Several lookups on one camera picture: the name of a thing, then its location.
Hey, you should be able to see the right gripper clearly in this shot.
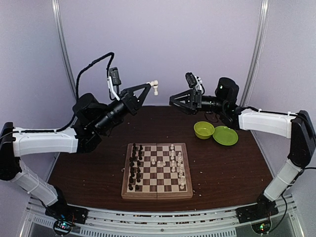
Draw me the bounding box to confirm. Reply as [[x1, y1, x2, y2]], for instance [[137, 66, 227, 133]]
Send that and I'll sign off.
[[169, 88, 227, 115]]

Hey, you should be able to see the wooden chess board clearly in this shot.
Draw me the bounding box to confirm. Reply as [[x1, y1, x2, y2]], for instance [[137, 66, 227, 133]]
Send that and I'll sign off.
[[121, 143, 193, 200]]

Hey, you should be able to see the white king chess piece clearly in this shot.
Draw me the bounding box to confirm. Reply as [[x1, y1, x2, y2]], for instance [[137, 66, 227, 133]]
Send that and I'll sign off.
[[179, 163, 185, 190]]

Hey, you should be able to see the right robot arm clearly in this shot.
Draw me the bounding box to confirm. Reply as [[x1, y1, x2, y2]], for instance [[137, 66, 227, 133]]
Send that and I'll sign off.
[[169, 73, 316, 218]]

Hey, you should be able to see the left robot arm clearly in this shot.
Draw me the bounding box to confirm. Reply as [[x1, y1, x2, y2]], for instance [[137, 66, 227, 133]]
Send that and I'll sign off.
[[0, 80, 158, 219]]

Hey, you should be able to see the black chess pieces row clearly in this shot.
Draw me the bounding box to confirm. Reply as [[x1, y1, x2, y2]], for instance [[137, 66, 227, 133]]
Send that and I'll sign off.
[[128, 143, 144, 191]]

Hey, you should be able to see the white chess pieces pile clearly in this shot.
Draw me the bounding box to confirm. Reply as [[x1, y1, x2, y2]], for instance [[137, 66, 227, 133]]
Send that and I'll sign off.
[[151, 159, 166, 167]]

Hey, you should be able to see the green plastic bowl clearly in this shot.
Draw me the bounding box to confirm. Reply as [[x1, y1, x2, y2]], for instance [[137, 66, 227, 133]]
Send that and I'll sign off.
[[194, 121, 215, 140]]

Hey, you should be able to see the green plastic plate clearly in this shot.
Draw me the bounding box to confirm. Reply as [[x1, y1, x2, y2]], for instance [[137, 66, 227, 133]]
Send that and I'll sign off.
[[213, 126, 238, 146]]

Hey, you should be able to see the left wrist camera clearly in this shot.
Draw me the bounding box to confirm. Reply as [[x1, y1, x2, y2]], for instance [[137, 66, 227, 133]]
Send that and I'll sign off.
[[107, 67, 121, 101]]

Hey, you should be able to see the right aluminium corner post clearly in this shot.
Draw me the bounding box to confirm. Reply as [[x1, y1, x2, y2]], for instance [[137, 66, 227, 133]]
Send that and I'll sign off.
[[238, 0, 270, 111]]

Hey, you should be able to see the aluminium corner post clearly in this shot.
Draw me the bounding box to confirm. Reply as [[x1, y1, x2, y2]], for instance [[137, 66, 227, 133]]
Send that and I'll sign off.
[[238, 0, 270, 111], [51, 0, 77, 104]]

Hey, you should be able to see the left aluminium corner post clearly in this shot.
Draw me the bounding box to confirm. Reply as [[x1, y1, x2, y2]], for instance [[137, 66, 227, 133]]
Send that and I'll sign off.
[[51, 0, 77, 104]]

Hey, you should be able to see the aluminium front rail frame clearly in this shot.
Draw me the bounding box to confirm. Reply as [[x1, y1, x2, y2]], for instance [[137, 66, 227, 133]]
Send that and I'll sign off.
[[17, 195, 306, 237]]

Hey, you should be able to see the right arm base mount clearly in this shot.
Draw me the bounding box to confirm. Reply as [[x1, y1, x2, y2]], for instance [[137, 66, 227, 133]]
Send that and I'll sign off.
[[236, 194, 278, 235]]

